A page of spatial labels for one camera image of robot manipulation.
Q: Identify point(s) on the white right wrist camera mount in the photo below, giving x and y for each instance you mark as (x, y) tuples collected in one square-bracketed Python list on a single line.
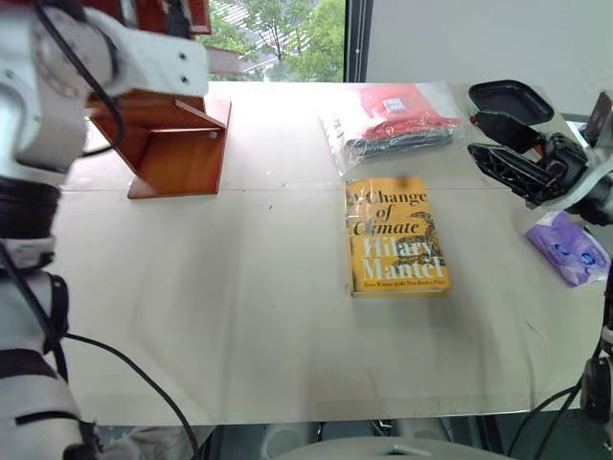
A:
[(596, 163)]

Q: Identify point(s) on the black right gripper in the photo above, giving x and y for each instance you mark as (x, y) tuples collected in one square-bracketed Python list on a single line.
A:
[(558, 167)]

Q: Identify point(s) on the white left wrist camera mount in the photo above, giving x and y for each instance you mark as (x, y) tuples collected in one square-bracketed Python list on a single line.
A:
[(163, 62)]

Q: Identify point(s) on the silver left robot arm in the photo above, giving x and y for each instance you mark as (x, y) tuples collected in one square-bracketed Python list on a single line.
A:
[(33, 110)]

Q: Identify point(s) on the dark window frame post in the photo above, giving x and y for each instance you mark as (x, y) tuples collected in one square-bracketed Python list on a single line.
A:
[(356, 40)]

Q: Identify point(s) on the yellow paperback book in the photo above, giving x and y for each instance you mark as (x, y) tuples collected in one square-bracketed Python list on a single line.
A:
[(397, 239)]

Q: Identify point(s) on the purple tissue pack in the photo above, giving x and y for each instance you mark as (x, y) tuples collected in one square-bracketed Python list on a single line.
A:
[(570, 249)]

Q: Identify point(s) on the red packet in bag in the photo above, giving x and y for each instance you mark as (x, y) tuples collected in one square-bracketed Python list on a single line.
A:
[(407, 108)]

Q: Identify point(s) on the dark packet in bag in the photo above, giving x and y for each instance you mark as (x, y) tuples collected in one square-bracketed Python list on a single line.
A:
[(402, 144)]

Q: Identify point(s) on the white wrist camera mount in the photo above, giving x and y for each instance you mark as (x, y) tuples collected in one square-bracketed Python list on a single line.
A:
[(163, 62), (596, 163)]

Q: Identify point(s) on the wooden red-brown bookshelf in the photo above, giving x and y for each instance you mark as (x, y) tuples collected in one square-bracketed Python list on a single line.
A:
[(182, 158)]

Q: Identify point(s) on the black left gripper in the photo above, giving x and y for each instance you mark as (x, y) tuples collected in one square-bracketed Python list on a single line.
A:
[(178, 19)]

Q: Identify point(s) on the clear plastic bag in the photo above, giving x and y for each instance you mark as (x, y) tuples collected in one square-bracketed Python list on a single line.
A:
[(345, 139)]

